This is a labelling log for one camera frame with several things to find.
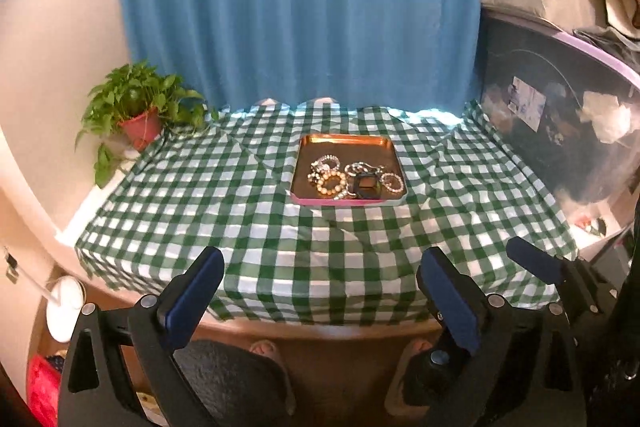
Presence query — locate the copper tray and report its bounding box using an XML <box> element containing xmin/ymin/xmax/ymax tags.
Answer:
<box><xmin>290</xmin><ymin>133</ymin><xmax>407</xmax><ymax>206</ymax></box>

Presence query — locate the dark plastic storage bin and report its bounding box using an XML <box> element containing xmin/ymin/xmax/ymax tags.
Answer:
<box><xmin>477</xmin><ymin>4</ymin><xmax>640</xmax><ymax>238</ymax></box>

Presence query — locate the person's leg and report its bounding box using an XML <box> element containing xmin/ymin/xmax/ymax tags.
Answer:
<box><xmin>172</xmin><ymin>339</ymin><xmax>296</xmax><ymax>427</ymax></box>
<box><xmin>385</xmin><ymin>338</ymin><xmax>441</xmax><ymax>427</ymax></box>

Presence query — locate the paper label on bin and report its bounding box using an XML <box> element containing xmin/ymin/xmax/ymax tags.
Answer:
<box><xmin>510</xmin><ymin>76</ymin><xmax>546</xmax><ymax>132</ymax></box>

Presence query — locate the wooden bead bracelet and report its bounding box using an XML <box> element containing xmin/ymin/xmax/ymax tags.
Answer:
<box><xmin>316</xmin><ymin>171</ymin><xmax>350</xmax><ymax>200</ymax></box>

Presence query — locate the blue curtain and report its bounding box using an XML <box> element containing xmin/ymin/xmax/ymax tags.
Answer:
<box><xmin>117</xmin><ymin>0</ymin><xmax>493</xmax><ymax>115</ymax></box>

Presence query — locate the red white packet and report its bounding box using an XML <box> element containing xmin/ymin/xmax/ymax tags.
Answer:
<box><xmin>575</xmin><ymin>214</ymin><xmax>608</xmax><ymax>238</ymax></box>

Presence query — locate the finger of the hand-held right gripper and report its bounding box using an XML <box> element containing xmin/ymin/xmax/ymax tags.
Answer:
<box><xmin>506</xmin><ymin>236</ymin><xmax>626</xmax><ymax>333</ymax></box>
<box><xmin>402</xmin><ymin>349</ymin><xmax>478</xmax><ymax>407</ymax></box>

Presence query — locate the green plant in red pot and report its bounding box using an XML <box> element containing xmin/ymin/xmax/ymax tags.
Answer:
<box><xmin>75</xmin><ymin>62</ymin><xmax>221</xmax><ymax>188</ymax></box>

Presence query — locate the green checkered tablecloth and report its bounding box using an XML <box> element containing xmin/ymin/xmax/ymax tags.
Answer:
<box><xmin>75</xmin><ymin>99</ymin><xmax>578</xmax><ymax>325</ymax></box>

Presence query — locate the grey crumpled cloth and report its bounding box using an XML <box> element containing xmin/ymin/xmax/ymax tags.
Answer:
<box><xmin>572</xmin><ymin>24</ymin><xmax>640</xmax><ymax>58</ymax></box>

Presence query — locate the person's left leg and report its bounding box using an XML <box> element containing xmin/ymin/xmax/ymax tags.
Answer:
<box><xmin>172</xmin><ymin>339</ymin><xmax>296</xmax><ymax>427</ymax></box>

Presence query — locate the brown round table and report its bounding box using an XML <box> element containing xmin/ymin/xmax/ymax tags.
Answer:
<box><xmin>120</xmin><ymin>297</ymin><xmax>451</xmax><ymax>408</ymax></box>

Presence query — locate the pile of bracelets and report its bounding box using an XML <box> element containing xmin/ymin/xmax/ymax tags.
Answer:
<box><xmin>307</xmin><ymin>153</ymin><xmax>405</xmax><ymax>200</ymax></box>

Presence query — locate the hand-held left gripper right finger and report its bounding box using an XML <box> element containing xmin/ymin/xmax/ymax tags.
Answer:
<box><xmin>416</xmin><ymin>247</ymin><xmax>587</xmax><ymax>427</ymax></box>

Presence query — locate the person's right leg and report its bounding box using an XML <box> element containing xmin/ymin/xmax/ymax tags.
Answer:
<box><xmin>385</xmin><ymin>338</ymin><xmax>441</xmax><ymax>427</ymax></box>

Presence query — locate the white ledge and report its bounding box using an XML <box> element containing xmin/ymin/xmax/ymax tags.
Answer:
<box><xmin>54</xmin><ymin>147</ymin><xmax>146</xmax><ymax>248</ymax></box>

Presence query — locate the white plastic bag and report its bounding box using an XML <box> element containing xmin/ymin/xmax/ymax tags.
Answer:
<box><xmin>580</xmin><ymin>91</ymin><xmax>633</xmax><ymax>144</ymax></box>

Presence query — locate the red cloth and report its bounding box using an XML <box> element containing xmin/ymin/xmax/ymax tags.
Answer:
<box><xmin>27</xmin><ymin>354</ymin><xmax>61</xmax><ymax>423</ymax></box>

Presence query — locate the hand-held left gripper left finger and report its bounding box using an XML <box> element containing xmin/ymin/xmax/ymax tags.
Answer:
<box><xmin>57</xmin><ymin>246</ymin><xmax>226</xmax><ymax>427</ymax></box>

